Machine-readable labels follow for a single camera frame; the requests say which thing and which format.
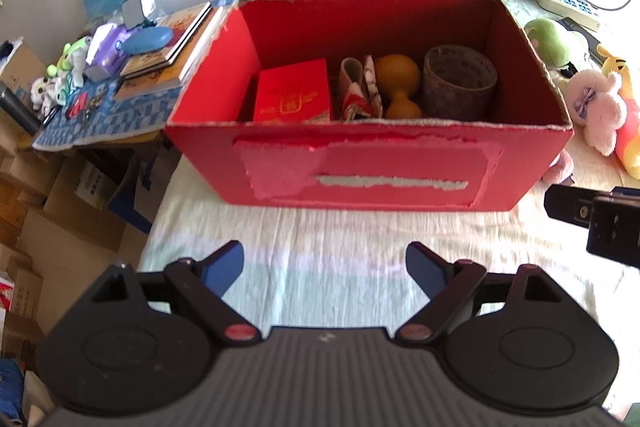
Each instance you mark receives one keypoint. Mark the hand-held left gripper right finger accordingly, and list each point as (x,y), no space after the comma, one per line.
(427,267)

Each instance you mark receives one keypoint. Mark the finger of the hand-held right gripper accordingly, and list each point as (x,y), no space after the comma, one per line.
(565,204)
(627,192)

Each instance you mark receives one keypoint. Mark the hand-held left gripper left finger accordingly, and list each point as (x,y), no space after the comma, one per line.
(222,267)

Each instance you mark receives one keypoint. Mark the large red cardboard box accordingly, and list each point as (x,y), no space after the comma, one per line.
(400,177)

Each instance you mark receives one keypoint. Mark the printed packing tape roll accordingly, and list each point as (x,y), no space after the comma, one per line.
(457,92)

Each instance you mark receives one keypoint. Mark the small red gift box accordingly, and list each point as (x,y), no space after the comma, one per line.
(290,97)

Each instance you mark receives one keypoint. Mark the small patterned cloth shoe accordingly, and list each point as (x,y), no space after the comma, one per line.
(352,92)
(374,87)

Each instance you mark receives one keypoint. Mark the orange gourd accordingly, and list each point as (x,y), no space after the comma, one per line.
(397,69)

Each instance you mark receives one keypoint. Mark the yellow bear plush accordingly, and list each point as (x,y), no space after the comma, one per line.
(630,142)

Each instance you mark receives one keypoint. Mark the pale pink bunny plush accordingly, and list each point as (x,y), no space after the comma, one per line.
(600,112)

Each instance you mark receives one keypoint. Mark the blue flat folder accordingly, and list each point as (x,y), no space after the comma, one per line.
(135,207)

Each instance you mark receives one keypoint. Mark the black flat device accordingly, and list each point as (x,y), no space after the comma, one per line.
(592,39)

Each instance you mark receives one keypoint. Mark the green plush toy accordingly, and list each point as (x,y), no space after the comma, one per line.
(552,39)

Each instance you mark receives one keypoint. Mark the pile of cardboard boxes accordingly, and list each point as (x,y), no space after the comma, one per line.
(55,217)

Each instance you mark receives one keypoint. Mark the blue checkered cloth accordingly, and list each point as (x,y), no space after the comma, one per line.
(120,122)

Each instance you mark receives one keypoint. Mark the stack of books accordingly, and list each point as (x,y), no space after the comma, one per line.
(165,79)

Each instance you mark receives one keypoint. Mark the white power strip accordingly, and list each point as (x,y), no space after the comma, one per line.
(567,4)

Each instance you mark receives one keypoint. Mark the bunch of keys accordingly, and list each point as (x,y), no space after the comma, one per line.
(82,104)

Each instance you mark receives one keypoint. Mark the blue glasses case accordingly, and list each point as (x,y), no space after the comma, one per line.
(147,41)

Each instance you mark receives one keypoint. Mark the purple tissue box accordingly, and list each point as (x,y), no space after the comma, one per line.
(102,54)

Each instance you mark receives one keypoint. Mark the orange cover book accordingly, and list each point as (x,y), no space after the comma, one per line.
(187,24)

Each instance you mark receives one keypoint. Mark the white spotted plush toy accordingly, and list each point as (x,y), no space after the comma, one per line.
(42,94)

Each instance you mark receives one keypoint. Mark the black flask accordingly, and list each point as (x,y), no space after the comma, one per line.
(17,112)

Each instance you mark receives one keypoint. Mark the green frog plush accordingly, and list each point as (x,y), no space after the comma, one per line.
(67,54)

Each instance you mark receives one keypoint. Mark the small standing mirror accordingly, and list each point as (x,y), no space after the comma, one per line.
(132,12)

